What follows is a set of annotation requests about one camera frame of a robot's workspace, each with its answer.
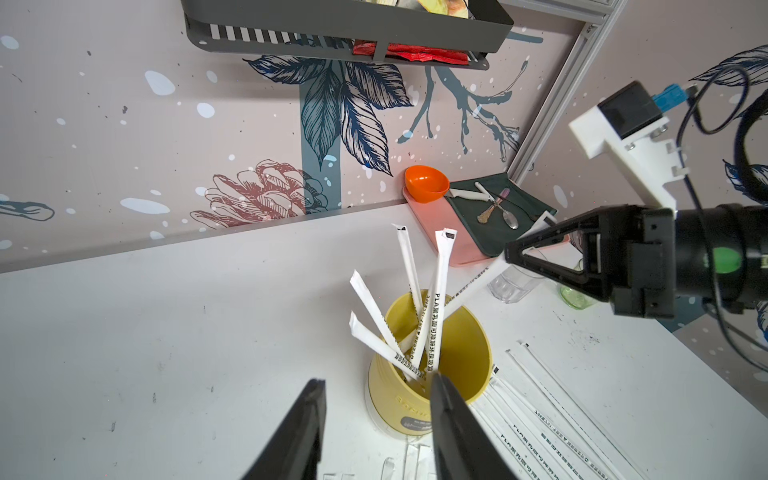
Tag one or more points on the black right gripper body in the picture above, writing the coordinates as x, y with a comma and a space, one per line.
632, 261

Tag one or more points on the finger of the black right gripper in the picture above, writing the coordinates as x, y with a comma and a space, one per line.
558, 243
590, 280

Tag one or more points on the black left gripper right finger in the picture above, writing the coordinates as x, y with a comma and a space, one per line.
461, 448

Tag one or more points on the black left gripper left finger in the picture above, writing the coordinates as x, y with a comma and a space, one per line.
294, 450

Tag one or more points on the twelfth straw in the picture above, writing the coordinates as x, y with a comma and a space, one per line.
481, 280

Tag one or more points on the eleventh straw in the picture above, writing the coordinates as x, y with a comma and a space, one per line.
629, 461

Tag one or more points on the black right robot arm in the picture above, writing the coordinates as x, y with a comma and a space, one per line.
721, 255

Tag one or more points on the bundle wrapped straws in cup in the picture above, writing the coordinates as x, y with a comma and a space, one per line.
422, 360

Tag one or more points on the metal spoon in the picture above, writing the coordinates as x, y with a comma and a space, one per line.
508, 217

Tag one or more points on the clear plastic cup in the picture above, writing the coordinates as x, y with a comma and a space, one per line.
514, 284

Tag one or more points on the green mat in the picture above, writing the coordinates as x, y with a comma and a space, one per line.
491, 238

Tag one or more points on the wooden spoon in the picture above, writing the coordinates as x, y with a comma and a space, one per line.
484, 217

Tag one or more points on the orange bowl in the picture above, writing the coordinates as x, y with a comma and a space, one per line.
425, 184

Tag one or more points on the Chuba cassava chips bag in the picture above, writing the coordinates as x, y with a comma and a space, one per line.
413, 53

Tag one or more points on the white handle knife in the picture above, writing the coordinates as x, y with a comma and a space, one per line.
468, 195

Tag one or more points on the black wall basket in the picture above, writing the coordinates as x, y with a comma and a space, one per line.
341, 30

